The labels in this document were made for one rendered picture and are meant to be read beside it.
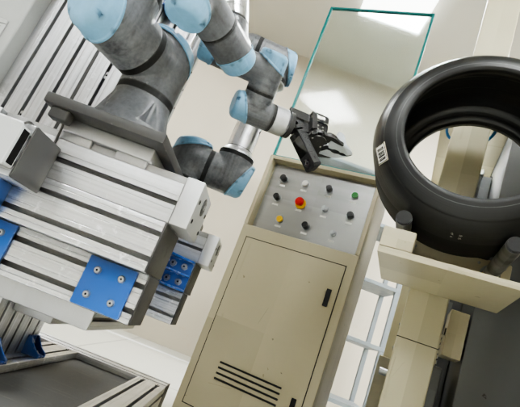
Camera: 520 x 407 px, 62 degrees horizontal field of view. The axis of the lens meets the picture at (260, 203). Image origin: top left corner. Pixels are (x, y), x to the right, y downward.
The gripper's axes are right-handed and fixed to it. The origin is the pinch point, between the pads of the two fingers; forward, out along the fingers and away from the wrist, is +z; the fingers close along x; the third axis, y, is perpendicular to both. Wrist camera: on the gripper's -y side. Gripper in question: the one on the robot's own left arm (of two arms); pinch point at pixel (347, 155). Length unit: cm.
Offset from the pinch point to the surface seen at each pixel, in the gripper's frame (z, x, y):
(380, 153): 12.3, 0.6, 6.5
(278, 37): 70, 225, 355
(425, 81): 19.1, -13.4, 27.6
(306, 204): 28, 71, 30
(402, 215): 18.9, 1.0, -12.6
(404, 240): 19.8, 1.9, -19.8
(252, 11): 29, 210, 356
